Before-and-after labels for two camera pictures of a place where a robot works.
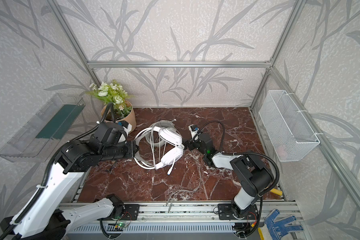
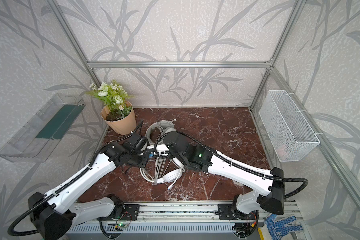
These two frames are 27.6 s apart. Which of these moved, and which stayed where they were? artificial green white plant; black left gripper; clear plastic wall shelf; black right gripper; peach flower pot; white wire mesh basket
Moved: black left gripper; black right gripper
Stayed: peach flower pot; white wire mesh basket; clear plastic wall shelf; artificial green white plant
